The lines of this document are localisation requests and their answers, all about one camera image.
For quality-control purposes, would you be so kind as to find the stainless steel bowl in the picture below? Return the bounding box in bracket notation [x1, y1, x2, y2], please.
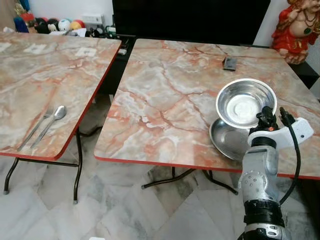
[215, 78, 278, 130]

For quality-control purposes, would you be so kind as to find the stainless steel plate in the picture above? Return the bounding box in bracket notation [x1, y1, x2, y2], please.
[209, 118, 257, 162]

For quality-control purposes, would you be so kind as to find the small dark flat device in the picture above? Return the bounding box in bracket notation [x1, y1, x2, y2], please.
[222, 56, 239, 71]

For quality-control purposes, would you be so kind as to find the red seated figure statue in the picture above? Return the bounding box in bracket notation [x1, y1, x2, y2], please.
[271, 0, 320, 65]

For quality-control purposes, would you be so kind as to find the marble-pattern folding table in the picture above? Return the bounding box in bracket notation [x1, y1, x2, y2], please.
[0, 32, 123, 204]
[93, 38, 320, 196]

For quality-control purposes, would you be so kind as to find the black television screen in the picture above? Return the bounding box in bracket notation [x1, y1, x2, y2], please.
[111, 0, 271, 47]

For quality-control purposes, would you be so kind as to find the white paper label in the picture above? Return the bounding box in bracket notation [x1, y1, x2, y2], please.
[74, 47, 98, 58]

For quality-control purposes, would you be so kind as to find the steel spoon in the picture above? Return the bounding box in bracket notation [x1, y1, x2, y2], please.
[30, 105, 68, 149]

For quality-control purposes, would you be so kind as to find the yellow and red toy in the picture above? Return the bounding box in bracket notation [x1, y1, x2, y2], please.
[70, 19, 86, 31]

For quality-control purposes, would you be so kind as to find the white round toy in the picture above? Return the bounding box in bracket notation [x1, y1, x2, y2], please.
[58, 18, 73, 32]

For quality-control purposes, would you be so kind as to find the steel fork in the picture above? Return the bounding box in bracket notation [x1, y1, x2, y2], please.
[17, 107, 54, 151]

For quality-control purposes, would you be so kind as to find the black plush toy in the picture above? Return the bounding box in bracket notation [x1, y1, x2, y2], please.
[34, 18, 51, 35]

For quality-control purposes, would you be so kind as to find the blue toy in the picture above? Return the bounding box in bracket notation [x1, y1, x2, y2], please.
[13, 16, 29, 34]

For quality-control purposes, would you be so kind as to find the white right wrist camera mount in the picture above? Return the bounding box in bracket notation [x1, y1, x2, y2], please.
[248, 117, 315, 151]

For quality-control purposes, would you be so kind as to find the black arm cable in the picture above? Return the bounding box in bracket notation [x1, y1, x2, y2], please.
[278, 107, 302, 206]

